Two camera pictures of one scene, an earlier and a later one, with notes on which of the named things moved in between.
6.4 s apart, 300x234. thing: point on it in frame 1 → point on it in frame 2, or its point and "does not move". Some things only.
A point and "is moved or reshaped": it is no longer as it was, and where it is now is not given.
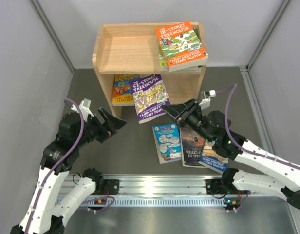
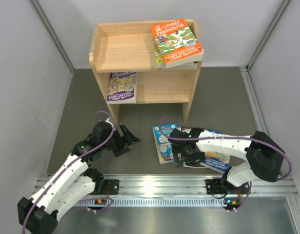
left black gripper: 112,124 → 122,147
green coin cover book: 191,69 → 190,66
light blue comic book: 168,142 does not move
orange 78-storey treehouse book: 182,46 is moved or reshaped
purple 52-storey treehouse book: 150,97 → 122,88
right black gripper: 175,110 → 198,156
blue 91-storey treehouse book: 210,159 does not move
